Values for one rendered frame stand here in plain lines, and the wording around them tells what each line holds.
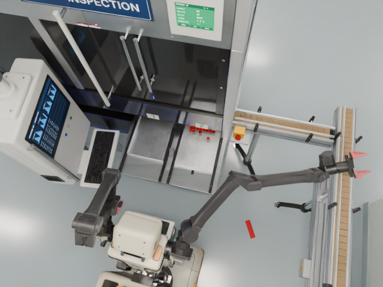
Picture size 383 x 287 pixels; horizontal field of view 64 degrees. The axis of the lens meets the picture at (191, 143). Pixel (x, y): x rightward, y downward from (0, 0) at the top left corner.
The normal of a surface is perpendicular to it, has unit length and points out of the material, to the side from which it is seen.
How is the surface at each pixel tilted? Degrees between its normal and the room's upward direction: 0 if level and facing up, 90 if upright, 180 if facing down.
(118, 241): 47
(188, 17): 90
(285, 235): 0
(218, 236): 0
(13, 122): 0
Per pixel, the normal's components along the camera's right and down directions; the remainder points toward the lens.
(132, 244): -0.22, 0.39
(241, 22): -0.23, 0.90
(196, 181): -0.04, -0.39
